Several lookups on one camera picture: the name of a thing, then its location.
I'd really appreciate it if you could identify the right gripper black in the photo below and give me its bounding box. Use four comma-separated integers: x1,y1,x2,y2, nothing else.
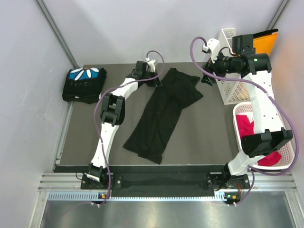
201,48,239,86

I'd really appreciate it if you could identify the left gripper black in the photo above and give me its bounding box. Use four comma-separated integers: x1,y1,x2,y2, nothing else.
142,70,161,87

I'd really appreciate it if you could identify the black graphic t-shirt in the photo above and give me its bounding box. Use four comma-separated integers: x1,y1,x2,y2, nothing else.
123,68,203,164

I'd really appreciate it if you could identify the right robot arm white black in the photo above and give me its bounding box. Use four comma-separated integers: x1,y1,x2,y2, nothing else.
200,35,296,189

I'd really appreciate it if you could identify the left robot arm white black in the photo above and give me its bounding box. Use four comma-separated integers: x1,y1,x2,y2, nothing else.
86,57,161,188

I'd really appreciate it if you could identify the white perforated file organizer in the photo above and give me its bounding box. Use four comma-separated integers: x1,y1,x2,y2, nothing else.
216,28,249,105

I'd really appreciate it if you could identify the pink red t-shirt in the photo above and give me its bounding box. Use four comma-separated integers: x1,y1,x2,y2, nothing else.
236,115,282,166

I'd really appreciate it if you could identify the orange folder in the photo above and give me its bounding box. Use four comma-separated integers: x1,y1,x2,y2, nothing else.
253,29,278,55

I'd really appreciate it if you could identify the folded black daisy t-shirt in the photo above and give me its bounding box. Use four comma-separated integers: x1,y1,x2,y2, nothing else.
62,67,107,104

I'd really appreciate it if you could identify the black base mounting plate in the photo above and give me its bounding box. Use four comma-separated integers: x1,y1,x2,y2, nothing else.
80,172,251,197

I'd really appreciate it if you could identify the white plastic laundry basket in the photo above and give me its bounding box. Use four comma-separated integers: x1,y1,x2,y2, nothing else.
233,102,294,171

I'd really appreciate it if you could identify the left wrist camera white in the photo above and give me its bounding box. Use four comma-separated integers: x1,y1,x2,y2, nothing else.
146,57,158,73

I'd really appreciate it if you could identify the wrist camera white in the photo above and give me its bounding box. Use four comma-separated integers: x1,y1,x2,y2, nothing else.
146,57,158,73
202,38,220,63

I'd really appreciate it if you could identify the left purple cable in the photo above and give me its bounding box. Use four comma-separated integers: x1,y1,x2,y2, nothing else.
94,50,165,208

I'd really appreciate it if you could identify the purple cable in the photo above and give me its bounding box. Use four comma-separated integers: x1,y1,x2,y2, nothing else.
94,50,165,208
191,36,299,207

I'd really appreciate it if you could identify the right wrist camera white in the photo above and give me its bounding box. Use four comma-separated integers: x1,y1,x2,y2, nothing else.
202,38,220,63

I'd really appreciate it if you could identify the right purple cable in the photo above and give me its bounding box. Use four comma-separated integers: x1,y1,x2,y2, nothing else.
191,36,299,207

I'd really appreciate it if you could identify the right aluminium corner post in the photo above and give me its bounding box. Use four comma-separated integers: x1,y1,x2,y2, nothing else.
266,0,291,30

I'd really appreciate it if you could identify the aluminium corner post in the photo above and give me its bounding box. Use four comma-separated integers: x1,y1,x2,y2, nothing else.
266,0,291,30
34,0,78,67

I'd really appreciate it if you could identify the white slotted cable duct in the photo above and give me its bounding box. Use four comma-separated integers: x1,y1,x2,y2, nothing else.
47,191,243,202

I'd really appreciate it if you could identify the aluminium frame rail front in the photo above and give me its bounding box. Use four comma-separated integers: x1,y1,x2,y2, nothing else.
38,172,297,191

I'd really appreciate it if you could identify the left aluminium corner post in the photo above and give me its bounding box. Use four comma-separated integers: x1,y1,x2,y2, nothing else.
34,0,78,67

